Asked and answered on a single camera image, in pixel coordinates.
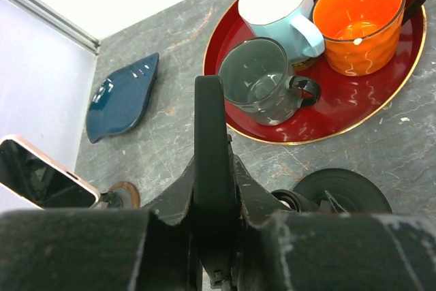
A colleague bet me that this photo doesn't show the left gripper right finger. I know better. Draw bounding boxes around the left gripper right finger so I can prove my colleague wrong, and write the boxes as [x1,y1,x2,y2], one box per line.
[234,157,435,290]

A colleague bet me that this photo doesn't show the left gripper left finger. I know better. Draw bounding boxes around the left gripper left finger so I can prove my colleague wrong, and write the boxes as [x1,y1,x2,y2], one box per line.
[1,162,202,290]

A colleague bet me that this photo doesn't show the black phone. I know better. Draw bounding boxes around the black phone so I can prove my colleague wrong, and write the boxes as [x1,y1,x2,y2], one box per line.
[192,75,238,288]

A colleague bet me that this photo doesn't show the black round-base phone stand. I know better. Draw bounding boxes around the black round-base phone stand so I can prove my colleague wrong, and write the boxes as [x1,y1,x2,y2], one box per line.
[272,168,392,213]

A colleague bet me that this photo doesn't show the wooden-base phone stand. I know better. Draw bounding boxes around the wooden-base phone stand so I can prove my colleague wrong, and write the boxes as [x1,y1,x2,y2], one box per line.
[91,181,141,209]

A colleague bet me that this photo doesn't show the pink-cased phone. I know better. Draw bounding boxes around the pink-cased phone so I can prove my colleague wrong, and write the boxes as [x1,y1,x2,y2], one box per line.
[1,135,102,209]

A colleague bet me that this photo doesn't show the blue leaf-shaped dish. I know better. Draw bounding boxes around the blue leaf-shaped dish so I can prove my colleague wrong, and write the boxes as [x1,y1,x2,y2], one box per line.
[85,52,159,144]

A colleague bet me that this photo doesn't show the red round tray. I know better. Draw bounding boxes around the red round tray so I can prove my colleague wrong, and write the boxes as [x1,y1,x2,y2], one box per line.
[202,0,429,145]

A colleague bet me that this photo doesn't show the grey mug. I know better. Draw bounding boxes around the grey mug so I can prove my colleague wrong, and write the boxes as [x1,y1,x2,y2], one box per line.
[217,37,322,126]

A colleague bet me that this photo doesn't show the light blue mug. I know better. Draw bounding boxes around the light blue mug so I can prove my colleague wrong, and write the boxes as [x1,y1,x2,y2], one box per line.
[238,0,325,62]

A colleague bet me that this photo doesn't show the orange mug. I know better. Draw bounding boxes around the orange mug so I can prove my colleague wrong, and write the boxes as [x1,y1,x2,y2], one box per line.
[313,0,426,76]

